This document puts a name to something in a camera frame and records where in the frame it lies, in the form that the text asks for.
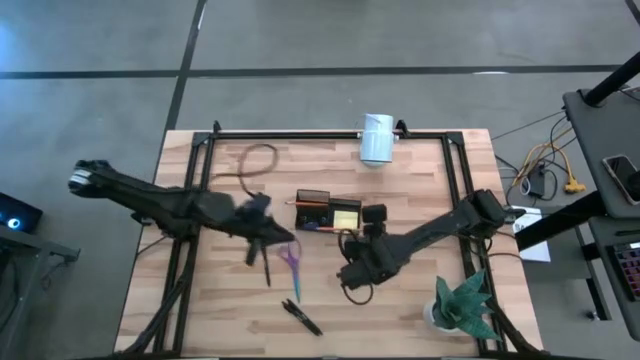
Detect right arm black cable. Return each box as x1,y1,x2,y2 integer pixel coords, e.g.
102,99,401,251
340,278,375,307

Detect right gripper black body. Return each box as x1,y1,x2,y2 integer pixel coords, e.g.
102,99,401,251
338,234,404,291

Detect backlit keyboard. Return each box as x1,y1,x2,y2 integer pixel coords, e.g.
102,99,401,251
605,240,640,301

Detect black smartphone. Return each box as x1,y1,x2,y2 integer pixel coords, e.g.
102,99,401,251
601,153,640,206

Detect black power adapter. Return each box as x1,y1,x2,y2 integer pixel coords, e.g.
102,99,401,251
528,169,547,199

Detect black desk support bar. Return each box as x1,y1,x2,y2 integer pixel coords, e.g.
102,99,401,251
514,190,609,252

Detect yellow cable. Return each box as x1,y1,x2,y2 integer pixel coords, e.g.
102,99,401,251
512,142,586,195

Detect grey side desk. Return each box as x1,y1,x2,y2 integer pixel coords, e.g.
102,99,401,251
562,87,640,342

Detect dark marker pen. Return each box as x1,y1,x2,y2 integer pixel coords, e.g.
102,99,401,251
281,301,320,337
285,298,324,334

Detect white plant pot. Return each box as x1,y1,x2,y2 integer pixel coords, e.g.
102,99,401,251
423,298,464,335

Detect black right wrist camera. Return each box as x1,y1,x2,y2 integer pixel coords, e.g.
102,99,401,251
361,203,388,224

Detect black diagonal pole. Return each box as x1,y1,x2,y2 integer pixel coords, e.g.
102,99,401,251
582,49,640,107

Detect white paper sheet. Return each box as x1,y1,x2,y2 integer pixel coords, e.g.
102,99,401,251
509,204,552,264

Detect purple handled teal scissors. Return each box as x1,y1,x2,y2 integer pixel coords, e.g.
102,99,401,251
277,242,303,305

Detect yellow sticky notes pad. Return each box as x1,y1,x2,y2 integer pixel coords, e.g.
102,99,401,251
333,210,360,231

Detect green artificial plant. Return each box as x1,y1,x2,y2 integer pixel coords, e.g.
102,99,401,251
433,269,503,342

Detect grey metal cart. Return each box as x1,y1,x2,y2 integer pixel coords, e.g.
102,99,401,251
0,224,81,360

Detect black device with blue light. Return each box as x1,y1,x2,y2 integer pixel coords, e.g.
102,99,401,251
0,192,44,235

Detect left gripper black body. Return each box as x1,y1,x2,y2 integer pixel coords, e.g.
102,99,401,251
214,194,274,236

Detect black aluminium table frame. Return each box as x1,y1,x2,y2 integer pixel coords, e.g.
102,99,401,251
114,119,551,360

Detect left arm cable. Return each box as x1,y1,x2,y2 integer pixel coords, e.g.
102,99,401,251
212,142,280,200

